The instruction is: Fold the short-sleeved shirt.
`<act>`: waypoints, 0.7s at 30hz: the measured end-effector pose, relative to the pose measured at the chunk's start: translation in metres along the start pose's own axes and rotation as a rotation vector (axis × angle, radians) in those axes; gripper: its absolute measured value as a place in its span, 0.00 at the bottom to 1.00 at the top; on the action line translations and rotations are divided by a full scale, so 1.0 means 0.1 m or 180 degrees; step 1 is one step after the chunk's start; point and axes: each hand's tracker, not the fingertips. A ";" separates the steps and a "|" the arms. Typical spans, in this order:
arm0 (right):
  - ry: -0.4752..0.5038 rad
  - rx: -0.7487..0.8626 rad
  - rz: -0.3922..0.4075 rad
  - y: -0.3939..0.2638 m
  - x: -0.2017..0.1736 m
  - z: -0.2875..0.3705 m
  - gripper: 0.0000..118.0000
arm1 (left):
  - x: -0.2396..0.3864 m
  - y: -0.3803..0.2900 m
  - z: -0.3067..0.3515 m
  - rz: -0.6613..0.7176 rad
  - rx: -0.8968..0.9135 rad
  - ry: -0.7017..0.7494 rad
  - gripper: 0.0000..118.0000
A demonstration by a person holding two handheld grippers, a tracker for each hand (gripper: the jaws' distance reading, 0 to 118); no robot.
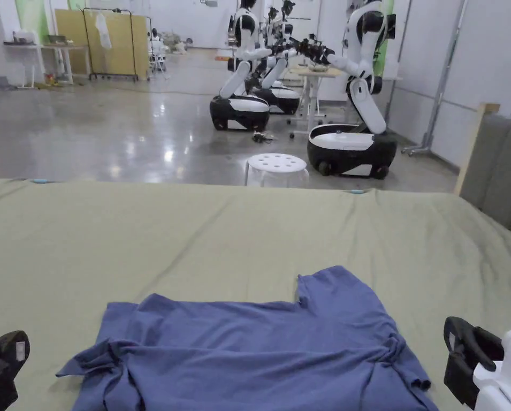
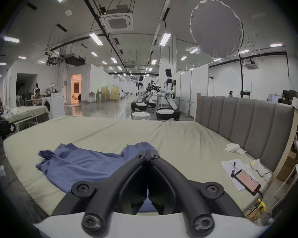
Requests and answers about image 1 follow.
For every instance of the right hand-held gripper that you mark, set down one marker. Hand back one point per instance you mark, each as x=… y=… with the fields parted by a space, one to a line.
x=510 y=376

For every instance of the blue sheet clip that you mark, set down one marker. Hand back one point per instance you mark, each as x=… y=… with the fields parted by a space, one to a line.
x=37 y=181
x=357 y=192

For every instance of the grey padded headboard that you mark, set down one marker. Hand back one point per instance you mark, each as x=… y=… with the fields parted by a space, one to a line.
x=501 y=171

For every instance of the blue shirt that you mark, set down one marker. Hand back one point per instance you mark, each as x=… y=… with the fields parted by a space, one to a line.
x=255 y=342

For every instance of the bed with pale green sheet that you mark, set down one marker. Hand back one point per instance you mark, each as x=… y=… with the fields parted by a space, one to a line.
x=204 y=231

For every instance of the white and black wheeled robot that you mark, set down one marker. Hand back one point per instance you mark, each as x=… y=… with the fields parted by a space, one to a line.
x=349 y=143
x=283 y=98
x=238 y=109

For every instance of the black clothes rack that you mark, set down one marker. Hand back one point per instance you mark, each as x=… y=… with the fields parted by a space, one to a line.
x=109 y=43

